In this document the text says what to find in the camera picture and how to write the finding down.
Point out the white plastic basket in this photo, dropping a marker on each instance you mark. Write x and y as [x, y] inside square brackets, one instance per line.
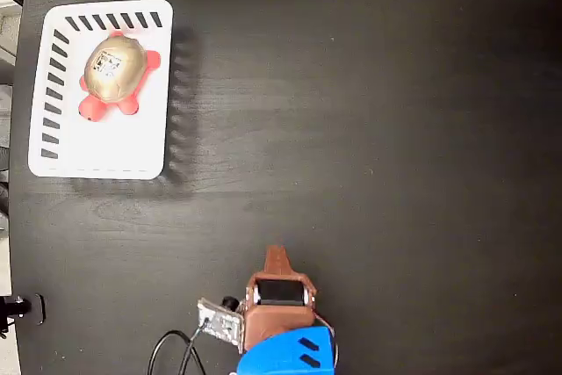
[149, 146]

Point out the brown gripper with motor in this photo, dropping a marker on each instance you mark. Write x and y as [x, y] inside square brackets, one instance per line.
[277, 321]

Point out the bare camera circuit board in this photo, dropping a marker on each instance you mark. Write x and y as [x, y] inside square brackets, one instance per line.
[219, 324]

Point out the black table clamp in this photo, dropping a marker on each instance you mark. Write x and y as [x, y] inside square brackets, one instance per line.
[33, 308]

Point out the pink turtle toy gold shell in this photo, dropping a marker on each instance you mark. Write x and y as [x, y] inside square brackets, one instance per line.
[116, 69]

